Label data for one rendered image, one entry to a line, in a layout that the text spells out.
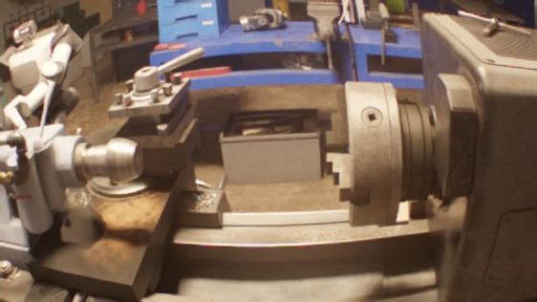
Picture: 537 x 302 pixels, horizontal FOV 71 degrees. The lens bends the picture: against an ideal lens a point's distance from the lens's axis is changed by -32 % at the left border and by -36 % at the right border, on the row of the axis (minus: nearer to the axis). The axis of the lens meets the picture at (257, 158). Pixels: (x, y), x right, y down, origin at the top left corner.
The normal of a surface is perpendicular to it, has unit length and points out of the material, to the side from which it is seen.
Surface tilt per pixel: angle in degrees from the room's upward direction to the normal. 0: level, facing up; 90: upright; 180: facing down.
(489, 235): 90
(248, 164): 90
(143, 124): 90
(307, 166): 90
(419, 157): 67
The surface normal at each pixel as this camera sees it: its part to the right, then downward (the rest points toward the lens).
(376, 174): -0.14, 0.24
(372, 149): -0.16, -0.05
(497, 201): -0.13, 0.46
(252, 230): -0.10, -0.89
